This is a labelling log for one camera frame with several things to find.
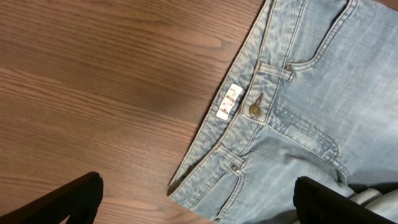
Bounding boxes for light blue denim shorts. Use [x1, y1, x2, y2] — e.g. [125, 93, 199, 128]
[167, 0, 397, 223]

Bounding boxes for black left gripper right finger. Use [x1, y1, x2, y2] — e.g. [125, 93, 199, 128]
[293, 176, 394, 224]

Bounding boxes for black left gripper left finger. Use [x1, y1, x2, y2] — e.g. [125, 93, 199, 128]
[1, 172, 103, 224]

